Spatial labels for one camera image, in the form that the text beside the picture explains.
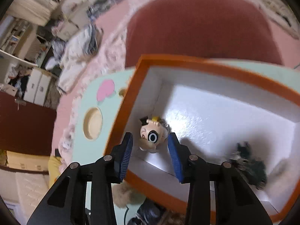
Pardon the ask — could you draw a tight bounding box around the cartoon figure head toy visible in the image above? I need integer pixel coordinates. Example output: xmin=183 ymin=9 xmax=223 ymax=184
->
xmin=139 ymin=116 xmax=170 ymax=152

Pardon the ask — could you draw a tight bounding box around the black lace fabric bundle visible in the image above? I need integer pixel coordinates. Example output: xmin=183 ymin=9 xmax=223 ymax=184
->
xmin=229 ymin=142 xmax=267 ymax=190

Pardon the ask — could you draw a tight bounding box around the orange cardboard box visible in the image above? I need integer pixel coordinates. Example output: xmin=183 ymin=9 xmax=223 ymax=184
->
xmin=105 ymin=55 xmax=299 ymax=223

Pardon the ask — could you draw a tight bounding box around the white drawer cabinet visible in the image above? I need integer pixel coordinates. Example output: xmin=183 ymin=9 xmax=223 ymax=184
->
xmin=23 ymin=68 xmax=51 ymax=106

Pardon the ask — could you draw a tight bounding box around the white crumpled blanket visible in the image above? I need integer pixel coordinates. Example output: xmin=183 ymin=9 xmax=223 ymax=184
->
xmin=57 ymin=24 xmax=104 ymax=95

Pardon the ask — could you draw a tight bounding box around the dark red pillow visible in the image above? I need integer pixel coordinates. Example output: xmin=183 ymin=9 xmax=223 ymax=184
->
xmin=125 ymin=0 xmax=282 ymax=67

